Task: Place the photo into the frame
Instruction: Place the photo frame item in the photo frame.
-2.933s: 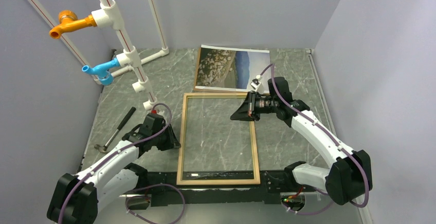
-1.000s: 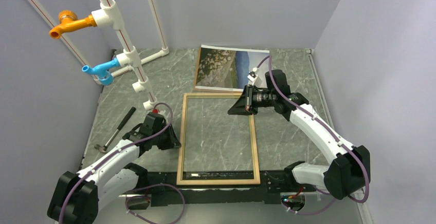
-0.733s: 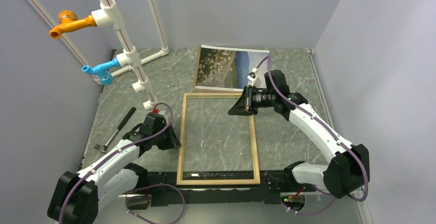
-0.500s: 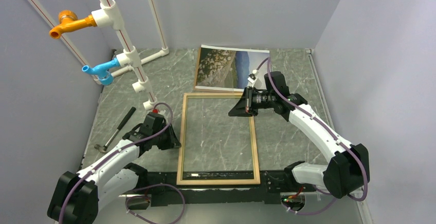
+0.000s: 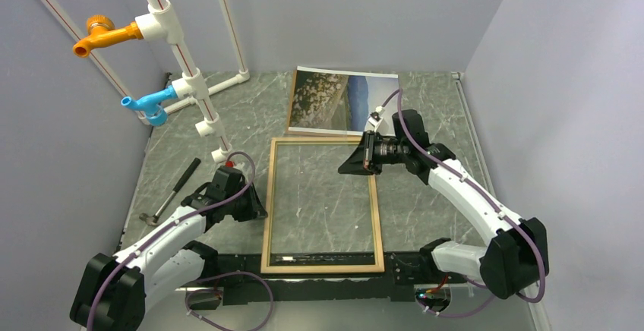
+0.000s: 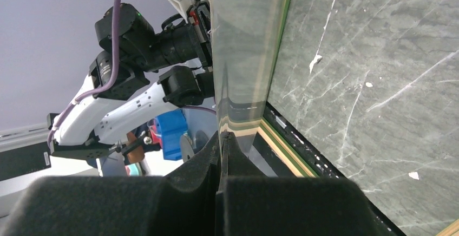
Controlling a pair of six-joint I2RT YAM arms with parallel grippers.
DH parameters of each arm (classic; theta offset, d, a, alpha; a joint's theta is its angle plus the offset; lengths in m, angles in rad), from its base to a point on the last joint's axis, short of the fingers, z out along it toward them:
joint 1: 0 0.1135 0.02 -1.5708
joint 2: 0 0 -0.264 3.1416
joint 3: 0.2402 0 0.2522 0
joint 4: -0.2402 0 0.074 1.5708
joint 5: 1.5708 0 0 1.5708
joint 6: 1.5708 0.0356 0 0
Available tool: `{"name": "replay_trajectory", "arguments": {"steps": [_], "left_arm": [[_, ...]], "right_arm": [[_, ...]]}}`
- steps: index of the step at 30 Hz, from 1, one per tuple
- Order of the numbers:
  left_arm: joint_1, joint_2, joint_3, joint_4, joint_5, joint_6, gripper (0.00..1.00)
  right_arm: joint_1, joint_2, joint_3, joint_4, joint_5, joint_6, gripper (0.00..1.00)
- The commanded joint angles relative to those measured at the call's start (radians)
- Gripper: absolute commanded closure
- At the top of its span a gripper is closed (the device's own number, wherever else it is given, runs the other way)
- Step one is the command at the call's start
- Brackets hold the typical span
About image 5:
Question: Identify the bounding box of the brown backing board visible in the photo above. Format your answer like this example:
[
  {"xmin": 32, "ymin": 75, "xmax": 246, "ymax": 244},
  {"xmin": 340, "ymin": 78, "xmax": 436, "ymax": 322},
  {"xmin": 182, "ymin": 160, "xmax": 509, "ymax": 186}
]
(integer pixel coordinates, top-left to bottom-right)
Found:
[{"xmin": 286, "ymin": 70, "xmax": 366, "ymax": 137}]

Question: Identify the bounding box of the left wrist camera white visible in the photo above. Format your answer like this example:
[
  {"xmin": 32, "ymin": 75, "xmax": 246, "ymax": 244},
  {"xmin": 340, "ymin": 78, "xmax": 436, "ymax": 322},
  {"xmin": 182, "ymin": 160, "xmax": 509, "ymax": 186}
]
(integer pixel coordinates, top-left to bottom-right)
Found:
[{"xmin": 223, "ymin": 160, "xmax": 248, "ymax": 172}]

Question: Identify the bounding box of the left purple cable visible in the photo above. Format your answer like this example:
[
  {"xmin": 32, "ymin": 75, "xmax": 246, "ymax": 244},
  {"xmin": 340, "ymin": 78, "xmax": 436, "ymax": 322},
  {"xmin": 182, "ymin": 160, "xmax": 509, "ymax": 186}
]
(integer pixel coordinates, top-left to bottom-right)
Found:
[{"xmin": 85, "ymin": 151, "xmax": 275, "ymax": 331}]

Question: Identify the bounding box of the wooden picture frame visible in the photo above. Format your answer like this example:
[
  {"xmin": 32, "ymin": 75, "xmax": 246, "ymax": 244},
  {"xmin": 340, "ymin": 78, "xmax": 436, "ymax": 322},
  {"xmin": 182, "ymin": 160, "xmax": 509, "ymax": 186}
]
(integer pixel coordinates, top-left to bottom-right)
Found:
[{"xmin": 260, "ymin": 136, "xmax": 385, "ymax": 275}]

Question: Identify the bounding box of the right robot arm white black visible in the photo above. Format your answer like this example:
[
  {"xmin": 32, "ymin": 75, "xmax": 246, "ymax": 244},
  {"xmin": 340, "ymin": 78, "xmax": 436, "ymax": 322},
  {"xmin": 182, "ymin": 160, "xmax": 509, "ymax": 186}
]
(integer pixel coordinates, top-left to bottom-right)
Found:
[{"xmin": 337, "ymin": 109, "xmax": 549, "ymax": 299}]

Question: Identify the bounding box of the white pvc pipe stand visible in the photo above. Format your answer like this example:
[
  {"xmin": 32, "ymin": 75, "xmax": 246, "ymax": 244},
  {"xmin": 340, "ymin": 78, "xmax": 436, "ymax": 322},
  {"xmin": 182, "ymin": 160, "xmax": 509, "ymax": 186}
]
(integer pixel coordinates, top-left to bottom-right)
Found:
[{"xmin": 40, "ymin": 0, "xmax": 250, "ymax": 165}]

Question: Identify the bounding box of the orange plastic faucet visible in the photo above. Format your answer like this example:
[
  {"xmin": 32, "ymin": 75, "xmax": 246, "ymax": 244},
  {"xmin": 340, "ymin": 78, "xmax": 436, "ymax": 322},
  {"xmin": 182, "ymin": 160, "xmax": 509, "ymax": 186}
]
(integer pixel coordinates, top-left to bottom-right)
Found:
[{"xmin": 72, "ymin": 15, "xmax": 144, "ymax": 58}]

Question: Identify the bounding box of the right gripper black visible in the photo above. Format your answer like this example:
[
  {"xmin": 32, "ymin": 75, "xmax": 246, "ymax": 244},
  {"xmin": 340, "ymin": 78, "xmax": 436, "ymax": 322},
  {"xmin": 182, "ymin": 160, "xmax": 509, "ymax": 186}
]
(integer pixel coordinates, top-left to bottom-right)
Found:
[{"xmin": 338, "ymin": 130, "xmax": 409, "ymax": 175}]

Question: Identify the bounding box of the black handled hammer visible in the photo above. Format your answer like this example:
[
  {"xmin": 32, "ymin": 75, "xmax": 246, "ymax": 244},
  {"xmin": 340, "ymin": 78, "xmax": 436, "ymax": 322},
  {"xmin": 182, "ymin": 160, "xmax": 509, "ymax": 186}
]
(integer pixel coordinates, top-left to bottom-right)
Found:
[{"xmin": 139, "ymin": 158, "xmax": 201, "ymax": 226}]

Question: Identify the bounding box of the aluminium rail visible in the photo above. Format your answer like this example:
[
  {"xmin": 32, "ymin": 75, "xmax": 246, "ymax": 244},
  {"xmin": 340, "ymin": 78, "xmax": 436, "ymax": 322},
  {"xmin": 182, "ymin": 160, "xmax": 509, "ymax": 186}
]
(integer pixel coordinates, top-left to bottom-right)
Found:
[{"xmin": 80, "ymin": 278, "xmax": 552, "ymax": 331}]

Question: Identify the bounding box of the landscape photo print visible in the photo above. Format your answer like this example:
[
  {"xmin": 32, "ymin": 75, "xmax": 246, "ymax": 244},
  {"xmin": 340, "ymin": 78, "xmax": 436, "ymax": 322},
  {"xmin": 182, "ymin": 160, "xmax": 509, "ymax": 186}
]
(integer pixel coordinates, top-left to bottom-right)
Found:
[{"xmin": 286, "ymin": 66, "xmax": 399, "ymax": 137}]

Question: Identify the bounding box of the purple cable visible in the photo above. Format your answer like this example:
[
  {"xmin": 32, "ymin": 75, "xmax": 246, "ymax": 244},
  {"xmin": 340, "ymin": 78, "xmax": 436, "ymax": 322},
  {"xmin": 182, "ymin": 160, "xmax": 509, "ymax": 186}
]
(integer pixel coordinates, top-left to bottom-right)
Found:
[
  {"xmin": 382, "ymin": 88, "xmax": 548, "ymax": 320},
  {"xmin": 85, "ymin": 151, "xmax": 275, "ymax": 331}
]

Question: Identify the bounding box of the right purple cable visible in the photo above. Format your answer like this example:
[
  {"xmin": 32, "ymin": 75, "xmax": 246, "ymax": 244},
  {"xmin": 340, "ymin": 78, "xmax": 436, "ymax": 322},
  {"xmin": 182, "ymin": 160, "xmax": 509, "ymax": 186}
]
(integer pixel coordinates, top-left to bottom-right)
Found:
[{"xmin": 382, "ymin": 88, "xmax": 548, "ymax": 320}]

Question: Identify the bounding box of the blue plastic faucet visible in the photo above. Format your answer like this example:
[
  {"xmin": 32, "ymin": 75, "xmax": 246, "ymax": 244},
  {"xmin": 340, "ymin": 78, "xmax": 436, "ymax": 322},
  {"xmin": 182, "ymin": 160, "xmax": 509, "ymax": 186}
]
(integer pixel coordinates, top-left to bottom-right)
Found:
[{"xmin": 121, "ymin": 85, "xmax": 178, "ymax": 126}]

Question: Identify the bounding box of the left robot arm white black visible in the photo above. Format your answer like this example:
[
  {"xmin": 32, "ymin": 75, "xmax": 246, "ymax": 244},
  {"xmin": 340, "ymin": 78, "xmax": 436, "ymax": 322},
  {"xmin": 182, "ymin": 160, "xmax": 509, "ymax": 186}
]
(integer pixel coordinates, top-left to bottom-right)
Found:
[{"xmin": 69, "ymin": 165, "xmax": 267, "ymax": 330}]

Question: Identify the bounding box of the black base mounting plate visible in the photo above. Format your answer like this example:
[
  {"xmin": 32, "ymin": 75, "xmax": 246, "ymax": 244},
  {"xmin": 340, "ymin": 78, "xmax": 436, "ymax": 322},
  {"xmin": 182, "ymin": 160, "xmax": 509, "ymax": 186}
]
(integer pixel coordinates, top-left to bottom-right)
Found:
[{"xmin": 182, "ymin": 251, "xmax": 465, "ymax": 311}]

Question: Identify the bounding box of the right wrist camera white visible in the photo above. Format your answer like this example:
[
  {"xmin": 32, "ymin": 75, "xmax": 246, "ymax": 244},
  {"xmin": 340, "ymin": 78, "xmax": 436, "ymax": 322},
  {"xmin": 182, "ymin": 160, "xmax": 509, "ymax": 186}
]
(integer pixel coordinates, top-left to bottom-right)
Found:
[{"xmin": 365, "ymin": 106, "xmax": 388, "ymax": 133}]

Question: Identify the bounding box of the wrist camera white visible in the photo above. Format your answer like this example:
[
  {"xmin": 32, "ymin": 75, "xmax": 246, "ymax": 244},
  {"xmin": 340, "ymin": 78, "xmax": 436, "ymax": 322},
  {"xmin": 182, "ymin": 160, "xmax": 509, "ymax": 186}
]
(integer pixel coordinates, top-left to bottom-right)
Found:
[
  {"xmin": 365, "ymin": 106, "xmax": 388, "ymax": 133},
  {"xmin": 223, "ymin": 160, "xmax": 248, "ymax": 172}
]

